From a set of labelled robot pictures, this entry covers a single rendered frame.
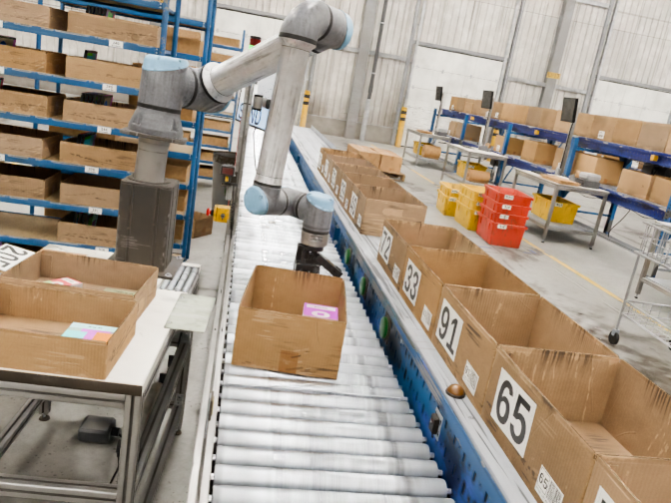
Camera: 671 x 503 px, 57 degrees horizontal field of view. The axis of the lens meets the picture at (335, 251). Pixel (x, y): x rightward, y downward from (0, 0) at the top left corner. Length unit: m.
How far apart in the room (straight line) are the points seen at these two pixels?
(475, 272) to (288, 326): 0.77
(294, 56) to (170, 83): 0.52
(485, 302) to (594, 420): 0.43
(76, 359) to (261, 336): 0.46
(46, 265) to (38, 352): 0.64
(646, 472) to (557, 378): 0.40
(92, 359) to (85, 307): 0.30
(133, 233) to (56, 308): 0.54
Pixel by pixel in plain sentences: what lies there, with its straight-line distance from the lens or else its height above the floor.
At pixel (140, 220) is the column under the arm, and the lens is 2.30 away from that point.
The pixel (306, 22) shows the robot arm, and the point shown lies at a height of 1.67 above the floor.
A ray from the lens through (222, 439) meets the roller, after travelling 1.43.
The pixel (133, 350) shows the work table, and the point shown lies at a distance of 1.76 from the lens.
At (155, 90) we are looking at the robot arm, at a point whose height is 1.40.
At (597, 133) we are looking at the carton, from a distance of 10.03.
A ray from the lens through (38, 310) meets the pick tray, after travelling 1.91.
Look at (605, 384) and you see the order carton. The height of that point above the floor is 0.98.
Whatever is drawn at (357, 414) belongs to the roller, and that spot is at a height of 0.75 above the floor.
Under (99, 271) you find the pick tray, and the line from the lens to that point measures 2.17.
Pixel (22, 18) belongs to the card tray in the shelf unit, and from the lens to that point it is 3.30.
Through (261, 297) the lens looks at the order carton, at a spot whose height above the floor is 0.81.
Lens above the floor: 1.52
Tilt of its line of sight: 15 degrees down
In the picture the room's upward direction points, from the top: 10 degrees clockwise
